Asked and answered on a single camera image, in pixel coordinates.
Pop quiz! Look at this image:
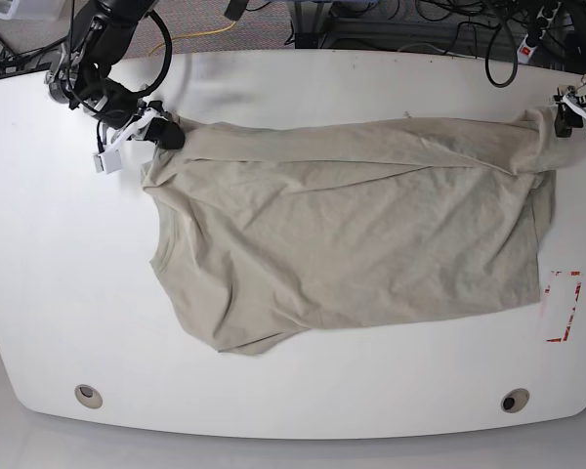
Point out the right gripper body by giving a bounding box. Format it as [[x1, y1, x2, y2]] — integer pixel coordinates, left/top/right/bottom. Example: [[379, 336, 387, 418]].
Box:
[[85, 80, 169, 153]]

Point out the beige T-shirt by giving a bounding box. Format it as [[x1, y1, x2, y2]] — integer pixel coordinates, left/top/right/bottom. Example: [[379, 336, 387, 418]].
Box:
[[142, 108, 572, 355]]

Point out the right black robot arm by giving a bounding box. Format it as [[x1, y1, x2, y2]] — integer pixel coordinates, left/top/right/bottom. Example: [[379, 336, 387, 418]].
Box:
[[45, 1, 186, 151]]

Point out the white power strip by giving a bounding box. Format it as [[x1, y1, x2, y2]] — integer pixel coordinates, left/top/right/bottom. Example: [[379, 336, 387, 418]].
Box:
[[517, 0, 562, 64]]

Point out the black tripod stand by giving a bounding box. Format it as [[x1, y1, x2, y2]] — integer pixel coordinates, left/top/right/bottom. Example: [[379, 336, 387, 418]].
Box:
[[0, 35, 65, 80]]

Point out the red tape rectangle marking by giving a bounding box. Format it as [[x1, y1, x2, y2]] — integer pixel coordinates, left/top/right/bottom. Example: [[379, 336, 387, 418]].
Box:
[[539, 271, 583, 343]]

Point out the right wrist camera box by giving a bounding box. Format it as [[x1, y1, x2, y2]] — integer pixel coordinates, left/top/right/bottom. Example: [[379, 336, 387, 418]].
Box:
[[93, 149, 123, 174]]

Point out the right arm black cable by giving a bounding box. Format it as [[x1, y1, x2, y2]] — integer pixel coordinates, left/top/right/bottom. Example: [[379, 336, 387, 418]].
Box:
[[67, 0, 175, 157]]

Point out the yellow cable on floor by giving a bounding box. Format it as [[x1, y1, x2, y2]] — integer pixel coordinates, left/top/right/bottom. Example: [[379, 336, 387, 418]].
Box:
[[149, 19, 236, 58]]

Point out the left table cable grommet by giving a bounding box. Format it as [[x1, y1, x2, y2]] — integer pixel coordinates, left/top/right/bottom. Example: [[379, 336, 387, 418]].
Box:
[[74, 384, 104, 409]]

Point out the table cable grommet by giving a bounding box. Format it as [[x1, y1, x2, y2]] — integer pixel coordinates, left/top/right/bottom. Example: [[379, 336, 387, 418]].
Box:
[[500, 388, 530, 413], [74, 384, 104, 409]]

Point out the right table cable grommet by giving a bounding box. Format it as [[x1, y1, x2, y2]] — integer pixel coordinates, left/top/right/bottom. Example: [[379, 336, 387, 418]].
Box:
[[500, 388, 530, 413]]

